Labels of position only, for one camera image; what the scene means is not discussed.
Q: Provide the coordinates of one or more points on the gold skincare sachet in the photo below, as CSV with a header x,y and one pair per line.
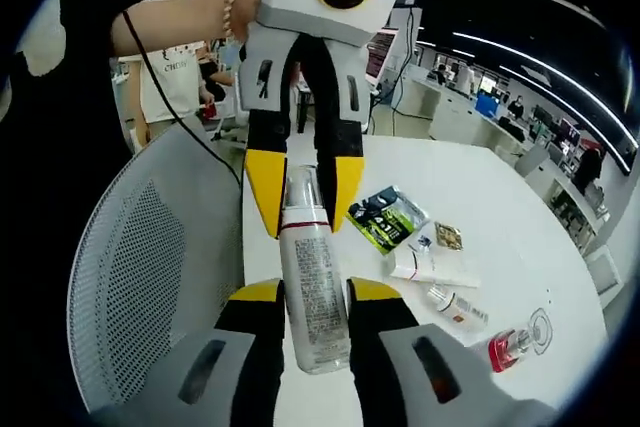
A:
x,y
449,237

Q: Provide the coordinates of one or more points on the green black skincare packet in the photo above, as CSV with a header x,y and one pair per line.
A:
x,y
387,222

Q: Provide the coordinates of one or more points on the blue box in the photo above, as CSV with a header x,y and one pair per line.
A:
x,y
487,105

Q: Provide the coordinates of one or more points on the tall red-collared skincare bottle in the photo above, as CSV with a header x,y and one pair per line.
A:
x,y
505,347

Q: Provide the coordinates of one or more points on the plush toy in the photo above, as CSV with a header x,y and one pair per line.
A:
x,y
60,147

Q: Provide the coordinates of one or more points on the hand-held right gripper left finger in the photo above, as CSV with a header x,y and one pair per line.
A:
x,y
250,372

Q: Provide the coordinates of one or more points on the small white skincare bottle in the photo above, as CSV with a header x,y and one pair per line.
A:
x,y
460,309
312,287

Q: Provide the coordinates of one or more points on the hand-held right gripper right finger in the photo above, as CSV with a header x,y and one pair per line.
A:
x,y
380,372

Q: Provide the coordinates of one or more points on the grey mesh office chair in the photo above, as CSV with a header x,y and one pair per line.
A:
x,y
150,272

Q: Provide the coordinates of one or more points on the red cup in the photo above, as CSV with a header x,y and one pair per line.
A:
x,y
211,111

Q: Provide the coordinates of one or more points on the white skincare tube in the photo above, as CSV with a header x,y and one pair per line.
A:
x,y
435,272

